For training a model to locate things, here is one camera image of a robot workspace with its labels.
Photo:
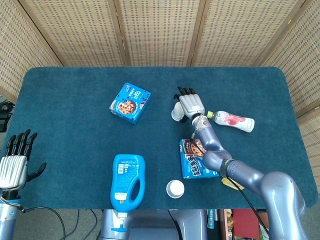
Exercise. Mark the blue detergent bottle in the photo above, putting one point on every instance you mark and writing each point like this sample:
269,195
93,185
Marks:
125,180

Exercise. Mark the green yellow container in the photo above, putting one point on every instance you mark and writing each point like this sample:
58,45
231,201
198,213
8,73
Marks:
228,182

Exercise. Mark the woven wooden folding screen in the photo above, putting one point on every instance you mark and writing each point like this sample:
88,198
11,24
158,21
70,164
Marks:
160,30

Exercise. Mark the small blue cookie box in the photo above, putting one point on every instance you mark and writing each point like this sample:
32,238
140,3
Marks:
130,105

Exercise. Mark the large blue chocolate cookie box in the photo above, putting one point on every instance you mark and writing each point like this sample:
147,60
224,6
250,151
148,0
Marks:
191,170

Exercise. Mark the red book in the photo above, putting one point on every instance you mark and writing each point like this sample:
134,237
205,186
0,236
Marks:
246,222

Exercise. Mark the white pink drink bottle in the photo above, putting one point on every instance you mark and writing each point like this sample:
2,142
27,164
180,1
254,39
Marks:
232,120

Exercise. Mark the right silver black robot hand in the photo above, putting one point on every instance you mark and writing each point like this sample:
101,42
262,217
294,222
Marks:
191,103

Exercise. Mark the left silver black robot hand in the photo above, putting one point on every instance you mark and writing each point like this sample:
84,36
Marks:
13,170

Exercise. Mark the teal book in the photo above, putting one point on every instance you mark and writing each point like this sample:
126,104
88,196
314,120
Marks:
211,218

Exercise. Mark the white cup green fern print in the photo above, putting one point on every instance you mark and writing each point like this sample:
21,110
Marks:
173,197

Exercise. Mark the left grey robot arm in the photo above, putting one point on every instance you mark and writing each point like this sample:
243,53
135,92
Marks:
8,220

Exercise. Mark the grey robot torso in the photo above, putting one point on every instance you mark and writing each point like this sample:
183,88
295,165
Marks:
155,225

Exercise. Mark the teal table cloth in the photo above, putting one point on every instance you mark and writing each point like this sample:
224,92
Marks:
75,137

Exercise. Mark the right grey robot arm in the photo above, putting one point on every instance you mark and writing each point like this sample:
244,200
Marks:
275,190

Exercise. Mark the white cup blue starburst print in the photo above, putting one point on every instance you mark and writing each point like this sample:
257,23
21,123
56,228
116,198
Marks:
176,187

